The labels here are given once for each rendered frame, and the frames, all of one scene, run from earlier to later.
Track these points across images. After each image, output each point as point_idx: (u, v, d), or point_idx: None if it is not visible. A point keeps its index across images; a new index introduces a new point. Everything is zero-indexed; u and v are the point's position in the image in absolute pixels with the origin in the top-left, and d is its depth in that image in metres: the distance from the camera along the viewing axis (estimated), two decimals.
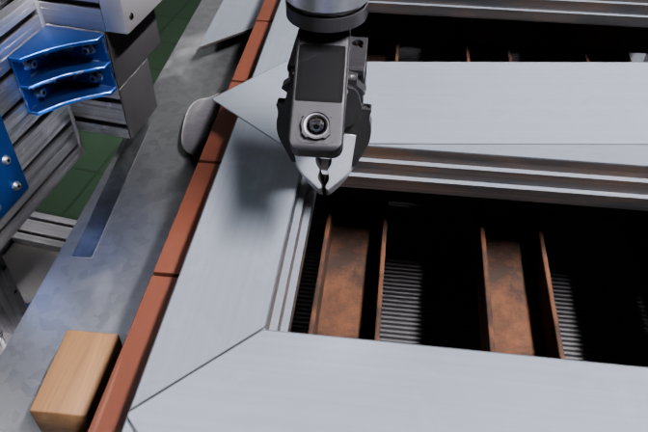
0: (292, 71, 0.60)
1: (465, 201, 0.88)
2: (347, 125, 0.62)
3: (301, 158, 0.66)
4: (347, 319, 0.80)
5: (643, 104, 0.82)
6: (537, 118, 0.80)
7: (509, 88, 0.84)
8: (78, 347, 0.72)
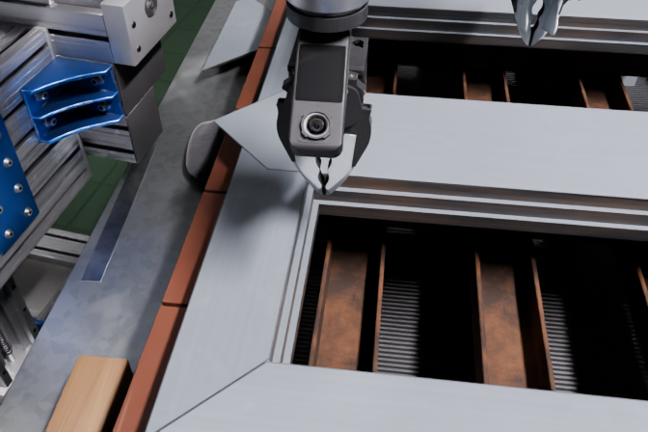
0: (292, 71, 0.60)
1: (460, 227, 0.91)
2: (347, 125, 0.62)
3: (301, 158, 0.66)
4: (347, 342, 0.84)
5: (634, 156, 0.82)
6: (523, 162, 0.81)
7: (501, 129, 0.86)
8: (90, 372, 0.75)
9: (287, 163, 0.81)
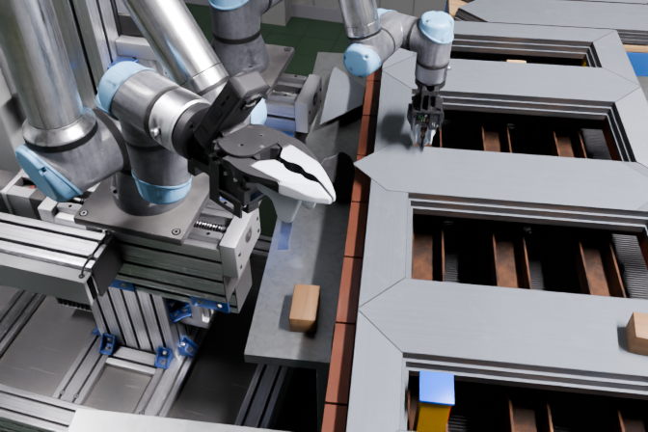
0: (212, 145, 0.74)
1: (484, 220, 1.68)
2: (277, 139, 0.74)
3: (280, 175, 0.69)
4: (425, 281, 1.60)
5: (575, 183, 1.58)
6: (518, 186, 1.57)
7: (506, 169, 1.62)
8: (303, 291, 1.51)
9: (396, 187, 1.57)
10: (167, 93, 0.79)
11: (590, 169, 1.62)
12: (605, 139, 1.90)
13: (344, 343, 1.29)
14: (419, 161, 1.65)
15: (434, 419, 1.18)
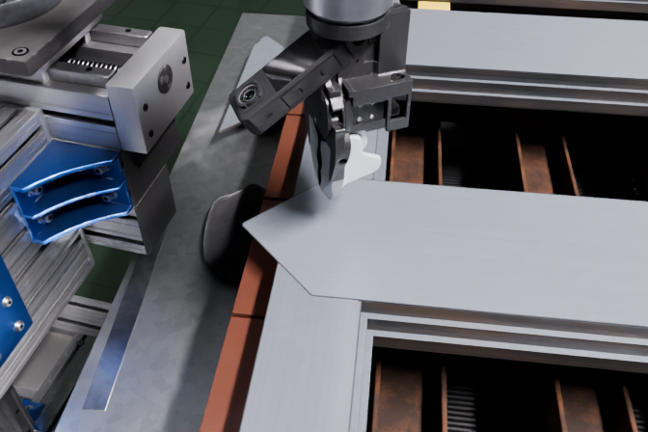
0: None
1: None
2: (323, 134, 0.61)
3: (311, 145, 0.67)
4: None
5: None
6: (623, 284, 0.66)
7: (590, 236, 0.71)
8: None
9: (336, 286, 0.66)
10: None
11: None
12: None
13: None
14: (392, 217, 0.73)
15: None
